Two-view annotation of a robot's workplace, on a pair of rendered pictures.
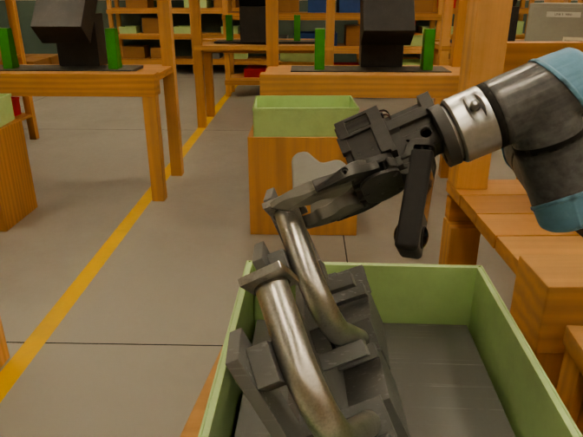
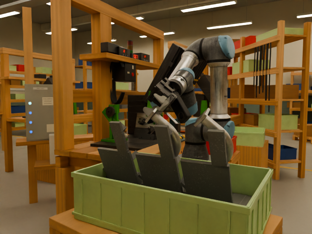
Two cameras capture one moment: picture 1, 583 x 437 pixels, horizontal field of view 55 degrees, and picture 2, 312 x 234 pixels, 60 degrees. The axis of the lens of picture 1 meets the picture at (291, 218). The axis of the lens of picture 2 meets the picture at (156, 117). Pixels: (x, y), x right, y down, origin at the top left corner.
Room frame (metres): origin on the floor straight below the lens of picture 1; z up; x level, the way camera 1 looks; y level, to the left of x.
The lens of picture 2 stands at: (0.19, 0.77, 1.23)
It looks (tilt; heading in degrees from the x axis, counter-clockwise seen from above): 4 degrees down; 298
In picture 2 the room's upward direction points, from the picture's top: straight up
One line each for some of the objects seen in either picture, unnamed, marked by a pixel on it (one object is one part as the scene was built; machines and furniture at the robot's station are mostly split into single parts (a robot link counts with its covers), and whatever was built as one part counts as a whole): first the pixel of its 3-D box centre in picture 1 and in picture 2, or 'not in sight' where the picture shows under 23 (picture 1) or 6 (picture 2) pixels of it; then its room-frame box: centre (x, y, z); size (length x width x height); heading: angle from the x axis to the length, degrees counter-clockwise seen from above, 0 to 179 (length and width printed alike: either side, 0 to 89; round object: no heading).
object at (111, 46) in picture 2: not in sight; (110, 48); (1.48, -0.93, 1.59); 0.15 x 0.07 x 0.07; 91
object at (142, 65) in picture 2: not in sight; (126, 62); (1.52, -1.22, 1.52); 0.90 x 0.25 x 0.04; 91
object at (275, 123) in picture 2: not in sight; (249, 98); (1.00, -4.52, 1.19); 2.30 x 0.55 x 2.39; 129
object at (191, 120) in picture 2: not in sight; (196, 128); (0.68, -0.64, 1.05); 0.13 x 0.12 x 0.14; 170
